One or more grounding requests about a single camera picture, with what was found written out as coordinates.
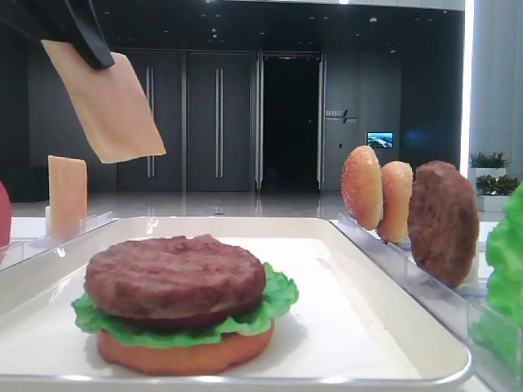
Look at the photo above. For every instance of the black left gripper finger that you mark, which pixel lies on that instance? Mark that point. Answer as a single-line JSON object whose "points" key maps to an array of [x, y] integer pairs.
{"points": [[85, 34], [36, 20]]}

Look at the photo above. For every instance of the orange cheese slice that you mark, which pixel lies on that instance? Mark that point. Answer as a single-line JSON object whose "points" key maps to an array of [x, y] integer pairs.
{"points": [[67, 179], [110, 105]]}

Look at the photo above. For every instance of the orange cheese slice in rack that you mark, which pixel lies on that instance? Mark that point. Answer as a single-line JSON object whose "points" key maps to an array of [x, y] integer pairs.
{"points": [[67, 179]]}

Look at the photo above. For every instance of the white cheese rack pusher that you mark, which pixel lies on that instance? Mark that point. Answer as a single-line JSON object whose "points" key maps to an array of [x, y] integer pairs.
{"points": [[48, 220]]}

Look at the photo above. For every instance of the red tomato slice in rack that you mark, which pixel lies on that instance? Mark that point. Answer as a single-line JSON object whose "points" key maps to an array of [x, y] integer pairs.
{"points": [[5, 216]]}

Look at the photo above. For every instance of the brown meat patty on stack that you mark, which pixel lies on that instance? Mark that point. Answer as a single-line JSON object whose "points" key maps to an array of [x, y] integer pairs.
{"points": [[173, 278]]}

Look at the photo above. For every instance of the green lettuce leaf on stack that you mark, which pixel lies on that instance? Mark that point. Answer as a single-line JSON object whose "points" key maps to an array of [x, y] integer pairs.
{"points": [[278, 296]]}

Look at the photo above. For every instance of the brown meat patty in rack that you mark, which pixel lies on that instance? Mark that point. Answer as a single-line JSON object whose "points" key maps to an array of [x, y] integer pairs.
{"points": [[443, 222]]}

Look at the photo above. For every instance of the green lettuce leaf in rack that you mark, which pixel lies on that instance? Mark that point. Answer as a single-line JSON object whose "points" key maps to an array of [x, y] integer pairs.
{"points": [[504, 277]]}

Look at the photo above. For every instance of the dark double door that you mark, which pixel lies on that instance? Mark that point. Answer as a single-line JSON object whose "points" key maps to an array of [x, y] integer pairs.
{"points": [[201, 102]]}

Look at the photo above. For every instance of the golden bun top far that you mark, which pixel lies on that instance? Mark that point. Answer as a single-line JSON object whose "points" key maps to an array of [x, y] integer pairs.
{"points": [[362, 187]]}

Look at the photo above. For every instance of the bottom bun slice on tray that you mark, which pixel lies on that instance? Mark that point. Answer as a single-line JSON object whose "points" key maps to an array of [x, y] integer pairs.
{"points": [[196, 360]]}

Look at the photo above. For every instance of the white rectangular metal tray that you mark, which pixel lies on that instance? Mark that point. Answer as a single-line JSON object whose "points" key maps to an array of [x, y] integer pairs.
{"points": [[352, 329]]}

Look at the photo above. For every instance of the potted red green plants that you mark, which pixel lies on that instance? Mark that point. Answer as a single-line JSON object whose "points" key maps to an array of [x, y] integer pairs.
{"points": [[488, 175]]}

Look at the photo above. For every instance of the clear left long rail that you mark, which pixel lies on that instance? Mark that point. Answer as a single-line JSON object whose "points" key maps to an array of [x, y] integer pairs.
{"points": [[30, 237]]}

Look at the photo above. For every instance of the clear long rail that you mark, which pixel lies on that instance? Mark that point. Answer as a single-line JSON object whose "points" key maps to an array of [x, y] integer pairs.
{"points": [[30, 237], [457, 309]]}

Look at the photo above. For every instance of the wall monitor screen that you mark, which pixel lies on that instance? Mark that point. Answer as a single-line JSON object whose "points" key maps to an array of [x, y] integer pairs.
{"points": [[380, 140]]}

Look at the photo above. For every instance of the clear right long rail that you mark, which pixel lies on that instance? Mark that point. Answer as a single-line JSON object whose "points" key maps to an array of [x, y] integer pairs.
{"points": [[457, 309]]}

